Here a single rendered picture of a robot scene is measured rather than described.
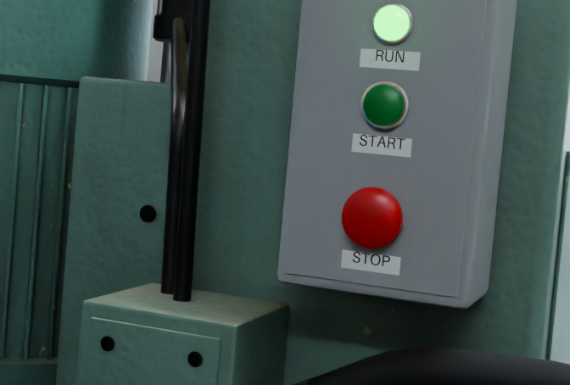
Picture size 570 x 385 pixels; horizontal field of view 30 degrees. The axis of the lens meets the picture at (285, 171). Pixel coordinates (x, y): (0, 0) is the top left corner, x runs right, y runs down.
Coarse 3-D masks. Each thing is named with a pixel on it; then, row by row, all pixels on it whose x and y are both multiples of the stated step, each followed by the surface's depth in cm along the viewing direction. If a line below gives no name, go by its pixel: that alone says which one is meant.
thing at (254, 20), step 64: (256, 0) 61; (256, 64) 61; (512, 64) 56; (256, 128) 61; (512, 128) 56; (256, 192) 61; (512, 192) 56; (256, 256) 61; (512, 256) 56; (320, 320) 60; (384, 320) 59; (448, 320) 57; (512, 320) 56
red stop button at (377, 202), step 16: (368, 192) 51; (384, 192) 51; (352, 208) 52; (368, 208) 51; (384, 208) 51; (400, 208) 51; (352, 224) 52; (368, 224) 51; (384, 224) 51; (400, 224) 51; (352, 240) 52; (368, 240) 51; (384, 240) 51
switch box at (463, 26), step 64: (320, 0) 53; (384, 0) 52; (448, 0) 51; (512, 0) 54; (320, 64) 53; (448, 64) 51; (320, 128) 53; (448, 128) 51; (320, 192) 53; (448, 192) 51; (320, 256) 53; (448, 256) 51
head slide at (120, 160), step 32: (96, 96) 69; (128, 96) 68; (160, 96) 68; (96, 128) 69; (128, 128) 68; (160, 128) 68; (96, 160) 69; (128, 160) 68; (160, 160) 68; (96, 192) 69; (128, 192) 68; (160, 192) 68; (96, 224) 69; (128, 224) 68; (160, 224) 68; (96, 256) 69; (128, 256) 68; (160, 256) 68; (64, 288) 70; (96, 288) 69; (128, 288) 69; (64, 320) 70; (64, 352) 70; (64, 384) 70
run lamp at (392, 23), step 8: (384, 8) 51; (392, 8) 51; (400, 8) 51; (376, 16) 52; (384, 16) 51; (392, 16) 51; (400, 16) 51; (408, 16) 51; (376, 24) 52; (384, 24) 51; (392, 24) 51; (400, 24) 51; (408, 24) 51; (376, 32) 52; (384, 32) 51; (392, 32) 51; (400, 32) 51; (408, 32) 51; (384, 40) 52; (392, 40) 52; (400, 40) 52
